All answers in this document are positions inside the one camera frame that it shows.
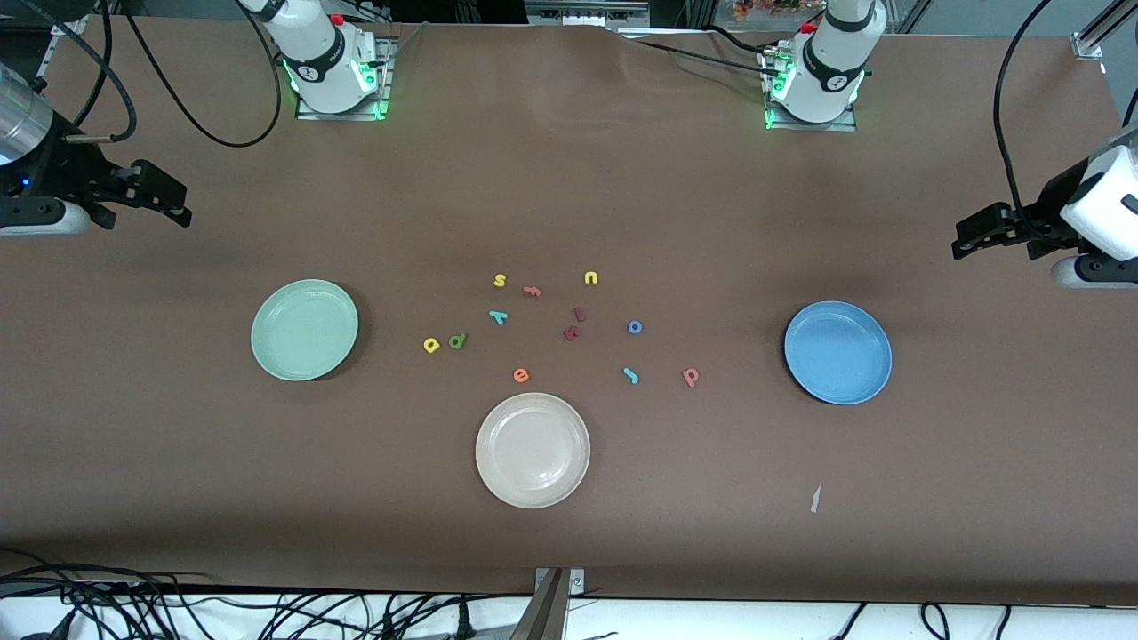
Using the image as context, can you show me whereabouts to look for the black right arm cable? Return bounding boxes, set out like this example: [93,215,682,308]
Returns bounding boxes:
[62,0,284,150]

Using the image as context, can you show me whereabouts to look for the blue plate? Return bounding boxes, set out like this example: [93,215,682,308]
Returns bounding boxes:
[783,300,894,406]

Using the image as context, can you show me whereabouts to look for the metal mount post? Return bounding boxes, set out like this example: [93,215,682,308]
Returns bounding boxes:
[509,567,586,640]

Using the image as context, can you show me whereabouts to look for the black cable tangle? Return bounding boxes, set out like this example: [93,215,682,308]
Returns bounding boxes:
[0,547,534,640]

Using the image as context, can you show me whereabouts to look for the grey power strip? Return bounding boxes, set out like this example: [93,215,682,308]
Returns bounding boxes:
[525,0,652,28]

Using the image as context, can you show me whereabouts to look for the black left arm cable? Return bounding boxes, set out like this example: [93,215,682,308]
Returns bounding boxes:
[992,0,1059,241]

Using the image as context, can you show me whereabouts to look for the orange artificial flowers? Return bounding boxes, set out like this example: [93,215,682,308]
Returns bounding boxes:
[733,0,828,23]

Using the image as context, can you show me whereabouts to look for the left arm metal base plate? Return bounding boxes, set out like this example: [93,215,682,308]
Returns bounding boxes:
[762,44,859,133]

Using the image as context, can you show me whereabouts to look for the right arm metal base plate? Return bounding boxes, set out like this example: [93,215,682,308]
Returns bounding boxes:
[295,36,397,122]

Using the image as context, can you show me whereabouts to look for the beige plate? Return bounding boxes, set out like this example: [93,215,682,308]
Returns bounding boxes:
[475,392,591,509]

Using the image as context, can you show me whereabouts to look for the brown table cover sheet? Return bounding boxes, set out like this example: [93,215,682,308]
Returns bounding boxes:
[0,18,1138,607]

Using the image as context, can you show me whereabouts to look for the aluminium frame profile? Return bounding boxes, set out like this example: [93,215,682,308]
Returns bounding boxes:
[1071,0,1138,61]

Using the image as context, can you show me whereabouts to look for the green plate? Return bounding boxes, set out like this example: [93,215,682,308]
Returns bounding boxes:
[251,279,360,382]

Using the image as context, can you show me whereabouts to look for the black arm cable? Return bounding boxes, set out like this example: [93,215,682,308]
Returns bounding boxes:
[992,0,1059,241]
[62,0,284,150]

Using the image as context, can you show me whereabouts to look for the black base power cable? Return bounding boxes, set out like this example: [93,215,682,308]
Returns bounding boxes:
[613,25,788,83]

